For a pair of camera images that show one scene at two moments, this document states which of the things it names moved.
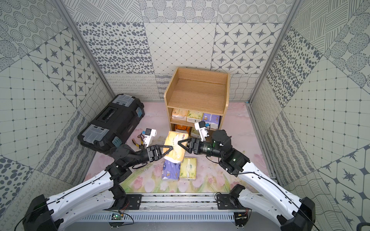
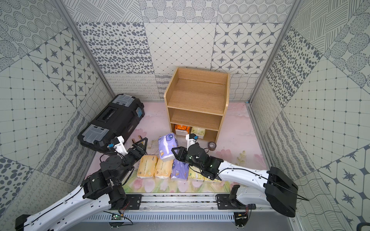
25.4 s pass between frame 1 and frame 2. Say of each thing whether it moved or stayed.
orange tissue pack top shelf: moved
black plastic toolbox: stayed
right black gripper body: moved
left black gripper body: moved
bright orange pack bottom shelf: stayed
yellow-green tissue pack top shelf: moved
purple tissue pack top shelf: moved
